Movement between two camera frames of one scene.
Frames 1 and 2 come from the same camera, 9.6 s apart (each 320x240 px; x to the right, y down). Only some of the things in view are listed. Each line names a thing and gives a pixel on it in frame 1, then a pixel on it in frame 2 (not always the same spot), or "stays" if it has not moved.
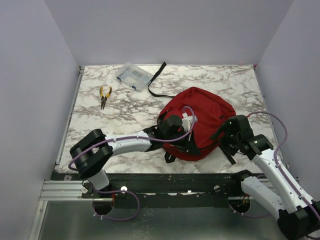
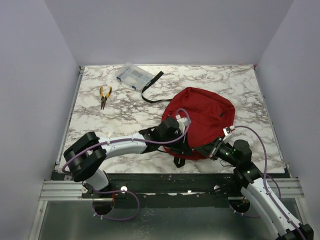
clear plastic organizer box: x=133 y=76 stays
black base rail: x=175 y=190 stays
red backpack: x=210 y=111 stays
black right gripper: x=230 y=149 to x=210 y=149
